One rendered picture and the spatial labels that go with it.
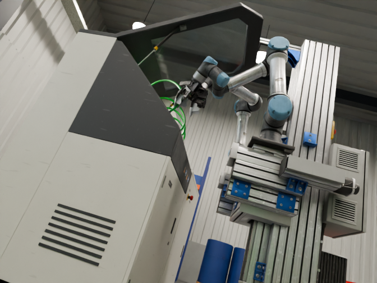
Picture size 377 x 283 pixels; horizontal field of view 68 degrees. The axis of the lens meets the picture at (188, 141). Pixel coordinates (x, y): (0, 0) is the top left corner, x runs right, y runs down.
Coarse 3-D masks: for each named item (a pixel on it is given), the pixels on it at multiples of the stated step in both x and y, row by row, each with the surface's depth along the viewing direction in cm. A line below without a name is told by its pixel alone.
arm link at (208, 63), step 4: (208, 56) 162; (204, 60) 163; (208, 60) 160; (212, 60) 160; (204, 64) 162; (208, 64) 161; (212, 64) 161; (216, 64) 162; (200, 68) 163; (204, 68) 162; (208, 68) 160; (200, 72) 163; (204, 72) 162; (208, 72) 161; (204, 76) 164
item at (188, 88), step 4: (192, 84) 168; (196, 84) 164; (200, 84) 166; (184, 88) 169; (188, 88) 166; (192, 88) 166; (196, 88) 166; (184, 92) 170; (188, 92) 166; (192, 92) 165; (188, 96) 167; (192, 96) 168; (196, 96) 169; (192, 100) 169
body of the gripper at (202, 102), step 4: (200, 88) 189; (200, 92) 192; (204, 92) 189; (200, 96) 186; (204, 96) 186; (196, 100) 186; (200, 100) 186; (204, 100) 185; (200, 104) 188; (204, 104) 189
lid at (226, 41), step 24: (168, 24) 174; (192, 24) 178; (216, 24) 184; (240, 24) 189; (144, 48) 186; (168, 48) 193; (192, 48) 198; (216, 48) 203; (240, 48) 209; (144, 72) 206; (168, 72) 214; (192, 72) 221; (240, 72) 232; (168, 96) 237
